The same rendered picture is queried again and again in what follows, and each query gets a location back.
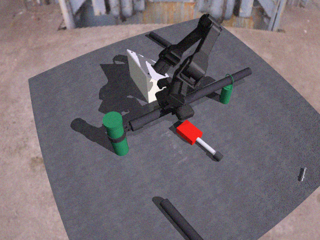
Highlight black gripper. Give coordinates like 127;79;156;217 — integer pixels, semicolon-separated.
157;77;195;121

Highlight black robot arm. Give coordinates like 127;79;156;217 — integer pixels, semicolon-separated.
151;14;222;110

